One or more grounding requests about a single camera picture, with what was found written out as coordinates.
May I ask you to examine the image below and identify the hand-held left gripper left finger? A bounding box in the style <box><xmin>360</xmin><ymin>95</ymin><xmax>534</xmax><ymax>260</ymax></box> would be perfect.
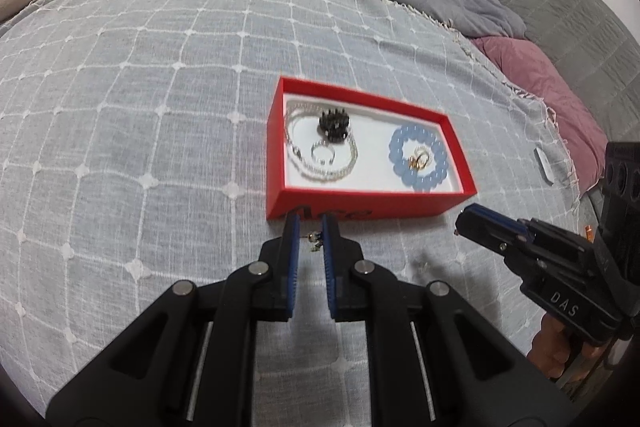
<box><xmin>46</xmin><ymin>211</ymin><xmax>302</xmax><ymax>427</ymax></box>

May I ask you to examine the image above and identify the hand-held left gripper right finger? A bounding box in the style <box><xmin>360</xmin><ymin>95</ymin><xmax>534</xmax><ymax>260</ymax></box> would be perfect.
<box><xmin>321</xmin><ymin>213</ymin><xmax>576</xmax><ymax>427</ymax></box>

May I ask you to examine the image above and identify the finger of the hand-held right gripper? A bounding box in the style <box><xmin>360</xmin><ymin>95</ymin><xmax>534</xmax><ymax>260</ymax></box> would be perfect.
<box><xmin>470</xmin><ymin>203</ymin><xmax>598</xmax><ymax>254</ymax></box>
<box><xmin>454</xmin><ymin>206</ymin><xmax>541</xmax><ymax>269</ymax></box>

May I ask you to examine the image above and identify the red box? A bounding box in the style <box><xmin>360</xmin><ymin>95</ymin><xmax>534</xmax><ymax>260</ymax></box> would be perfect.
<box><xmin>265</xmin><ymin>77</ymin><xmax>478</xmax><ymax>221</ymax></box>

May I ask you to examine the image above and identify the gold ring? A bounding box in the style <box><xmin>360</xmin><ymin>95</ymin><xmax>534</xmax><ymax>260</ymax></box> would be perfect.
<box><xmin>407</xmin><ymin>148</ymin><xmax>433</xmax><ymax>171</ymax></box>

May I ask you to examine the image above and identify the blue bead bracelet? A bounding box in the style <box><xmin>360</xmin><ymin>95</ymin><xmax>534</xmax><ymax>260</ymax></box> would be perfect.
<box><xmin>388</xmin><ymin>124</ymin><xmax>450</xmax><ymax>192</ymax></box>

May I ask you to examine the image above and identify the silver ring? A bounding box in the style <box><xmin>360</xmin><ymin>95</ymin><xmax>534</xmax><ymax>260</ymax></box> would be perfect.
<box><xmin>310</xmin><ymin>140</ymin><xmax>335</xmax><ymax>166</ymax></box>

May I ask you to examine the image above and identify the silver bead necklace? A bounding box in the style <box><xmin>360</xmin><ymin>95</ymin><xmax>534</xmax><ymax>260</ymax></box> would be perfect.
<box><xmin>283</xmin><ymin>101</ymin><xmax>360</xmax><ymax>182</ymax></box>

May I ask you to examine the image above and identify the black claw hair clip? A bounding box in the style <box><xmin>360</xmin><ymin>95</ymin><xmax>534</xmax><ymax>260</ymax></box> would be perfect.
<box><xmin>318</xmin><ymin>109</ymin><xmax>350</xmax><ymax>142</ymax></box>

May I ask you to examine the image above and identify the person's right hand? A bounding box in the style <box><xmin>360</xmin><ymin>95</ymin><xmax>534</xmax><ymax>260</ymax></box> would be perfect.
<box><xmin>529</xmin><ymin>312</ymin><xmax>623</xmax><ymax>383</ymax></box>

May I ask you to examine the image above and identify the white tag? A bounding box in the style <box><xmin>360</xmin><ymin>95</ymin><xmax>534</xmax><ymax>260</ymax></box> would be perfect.
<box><xmin>534</xmin><ymin>148</ymin><xmax>556</xmax><ymax>184</ymax></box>

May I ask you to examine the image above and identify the pink pillow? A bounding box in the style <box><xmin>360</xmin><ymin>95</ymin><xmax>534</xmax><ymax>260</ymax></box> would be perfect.
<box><xmin>470</xmin><ymin>36</ymin><xmax>608</xmax><ymax>195</ymax></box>

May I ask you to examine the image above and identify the grey quilted cover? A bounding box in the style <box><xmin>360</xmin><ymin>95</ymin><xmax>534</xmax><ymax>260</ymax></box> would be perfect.
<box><xmin>454</xmin><ymin>0</ymin><xmax>640</xmax><ymax>142</ymax></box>

